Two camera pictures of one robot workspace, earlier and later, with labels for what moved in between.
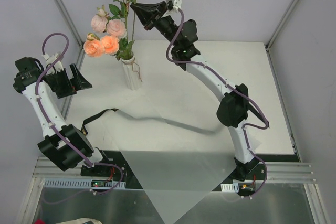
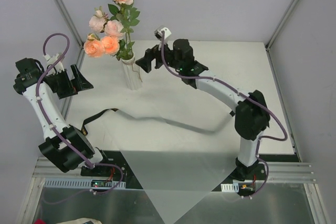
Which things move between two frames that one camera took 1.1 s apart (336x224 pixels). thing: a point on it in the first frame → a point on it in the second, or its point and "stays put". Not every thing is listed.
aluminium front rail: x=275 y=171 stays put
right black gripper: x=153 y=18 → x=156 y=57
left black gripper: x=64 y=83 stays put
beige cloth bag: x=82 y=221 stays put
